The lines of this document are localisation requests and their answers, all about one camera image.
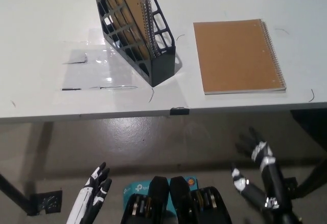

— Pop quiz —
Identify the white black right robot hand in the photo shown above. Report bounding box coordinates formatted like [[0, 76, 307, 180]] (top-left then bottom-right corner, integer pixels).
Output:
[[230, 127, 289, 209]]

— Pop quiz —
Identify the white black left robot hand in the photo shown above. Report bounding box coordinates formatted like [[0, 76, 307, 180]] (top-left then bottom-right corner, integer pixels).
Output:
[[65, 162, 113, 224]]

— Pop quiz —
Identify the brown spiral notebook with scratch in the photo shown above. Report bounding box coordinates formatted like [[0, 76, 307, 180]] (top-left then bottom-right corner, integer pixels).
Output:
[[97, 0, 155, 57]]

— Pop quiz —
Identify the black lattice book holder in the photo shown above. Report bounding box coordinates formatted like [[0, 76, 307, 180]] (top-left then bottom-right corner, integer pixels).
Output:
[[91, 0, 177, 87]]

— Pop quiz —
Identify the black floor tape patch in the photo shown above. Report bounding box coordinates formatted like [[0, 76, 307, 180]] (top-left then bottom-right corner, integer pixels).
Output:
[[27, 188, 63, 214], [281, 176, 299, 199]]

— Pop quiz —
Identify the teal tp-link box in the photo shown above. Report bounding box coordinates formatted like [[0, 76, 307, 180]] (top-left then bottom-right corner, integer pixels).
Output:
[[123, 174, 199, 211]]

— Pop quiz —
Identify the black table leg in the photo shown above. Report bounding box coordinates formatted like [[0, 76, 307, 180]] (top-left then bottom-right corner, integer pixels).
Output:
[[0, 172, 33, 213], [290, 109, 327, 200]]

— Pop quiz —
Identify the black clip on table edge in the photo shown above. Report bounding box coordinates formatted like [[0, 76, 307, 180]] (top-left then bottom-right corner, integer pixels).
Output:
[[170, 107, 191, 116]]

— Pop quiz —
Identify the transparent plastic tape sheet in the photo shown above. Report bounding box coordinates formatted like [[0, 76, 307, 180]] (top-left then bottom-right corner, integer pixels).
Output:
[[55, 27, 154, 92]]

